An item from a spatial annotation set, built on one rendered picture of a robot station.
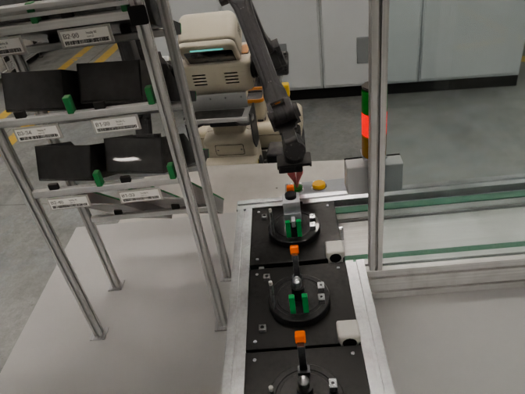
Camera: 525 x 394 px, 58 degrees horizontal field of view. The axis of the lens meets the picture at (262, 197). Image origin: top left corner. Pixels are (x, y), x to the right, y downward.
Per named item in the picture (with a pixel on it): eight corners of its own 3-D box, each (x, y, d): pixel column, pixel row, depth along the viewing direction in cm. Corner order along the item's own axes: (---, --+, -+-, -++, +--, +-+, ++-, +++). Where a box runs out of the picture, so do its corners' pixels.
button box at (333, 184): (287, 198, 153) (284, 183, 150) (351, 192, 151) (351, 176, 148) (287, 211, 147) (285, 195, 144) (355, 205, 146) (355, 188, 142)
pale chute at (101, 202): (131, 217, 140) (132, 202, 141) (172, 218, 138) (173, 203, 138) (74, 204, 113) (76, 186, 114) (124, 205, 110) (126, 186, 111)
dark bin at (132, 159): (162, 158, 126) (160, 130, 125) (208, 158, 123) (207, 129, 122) (106, 173, 99) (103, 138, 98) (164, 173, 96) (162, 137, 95)
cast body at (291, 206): (283, 209, 128) (281, 188, 124) (300, 206, 128) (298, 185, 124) (285, 228, 121) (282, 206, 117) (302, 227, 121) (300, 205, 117)
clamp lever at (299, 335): (298, 366, 91) (294, 330, 90) (308, 365, 91) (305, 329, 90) (298, 377, 88) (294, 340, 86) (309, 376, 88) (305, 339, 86)
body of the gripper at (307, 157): (312, 168, 139) (310, 145, 134) (277, 171, 139) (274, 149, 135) (310, 156, 144) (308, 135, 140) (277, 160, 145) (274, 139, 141)
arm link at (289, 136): (294, 98, 132) (266, 110, 133) (300, 116, 122) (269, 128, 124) (308, 134, 138) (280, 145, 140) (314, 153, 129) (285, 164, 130)
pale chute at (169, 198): (180, 213, 139) (181, 198, 140) (223, 213, 136) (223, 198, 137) (134, 198, 112) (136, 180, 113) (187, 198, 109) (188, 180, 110)
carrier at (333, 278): (250, 275, 120) (242, 238, 113) (345, 266, 118) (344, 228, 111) (247, 356, 100) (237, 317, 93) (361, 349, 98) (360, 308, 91)
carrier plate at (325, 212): (252, 213, 141) (251, 208, 139) (333, 205, 139) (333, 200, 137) (250, 270, 121) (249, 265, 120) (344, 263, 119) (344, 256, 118)
